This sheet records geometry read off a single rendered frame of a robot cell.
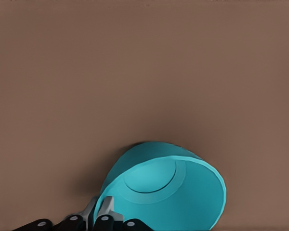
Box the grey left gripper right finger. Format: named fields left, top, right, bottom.
left=93, top=195, right=125, bottom=231

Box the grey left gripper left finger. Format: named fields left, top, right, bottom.
left=52, top=195, right=100, bottom=231

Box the blue bowl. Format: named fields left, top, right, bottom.
left=92, top=141, right=227, bottom=231

